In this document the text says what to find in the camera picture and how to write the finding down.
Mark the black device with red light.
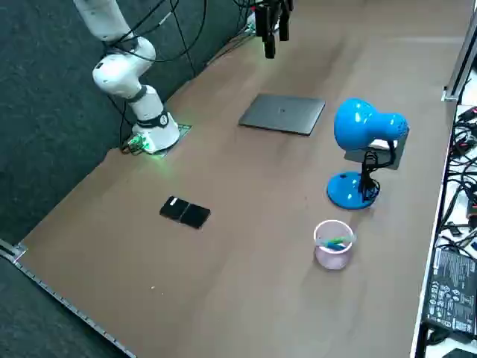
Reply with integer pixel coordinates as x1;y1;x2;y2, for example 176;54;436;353
455;107;477;126
451;134;476;151

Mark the blue desk lamp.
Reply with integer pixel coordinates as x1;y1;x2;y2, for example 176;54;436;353
326;97;411;210

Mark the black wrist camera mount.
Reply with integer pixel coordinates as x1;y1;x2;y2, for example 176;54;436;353
255;4;267;37

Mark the black folding phone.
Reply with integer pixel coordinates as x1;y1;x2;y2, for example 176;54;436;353
159;195;212;230

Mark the metal table edge strip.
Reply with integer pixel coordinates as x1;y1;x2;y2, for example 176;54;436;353
13;257;138;358

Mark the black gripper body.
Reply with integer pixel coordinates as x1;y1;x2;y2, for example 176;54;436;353
259;0;295;10

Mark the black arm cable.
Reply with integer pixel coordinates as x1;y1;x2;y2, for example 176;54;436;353
102;0;180;53

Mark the aluminium frame rail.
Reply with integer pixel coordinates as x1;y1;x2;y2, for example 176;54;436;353
0;238;28;266

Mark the black labelled power brick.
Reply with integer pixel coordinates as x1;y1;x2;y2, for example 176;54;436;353
420;244;477;336

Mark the aluminium frame post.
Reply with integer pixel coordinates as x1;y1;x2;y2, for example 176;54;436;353
442;0;477;102

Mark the grey laptop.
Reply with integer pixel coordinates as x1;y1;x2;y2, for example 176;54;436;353
237;92;327;138

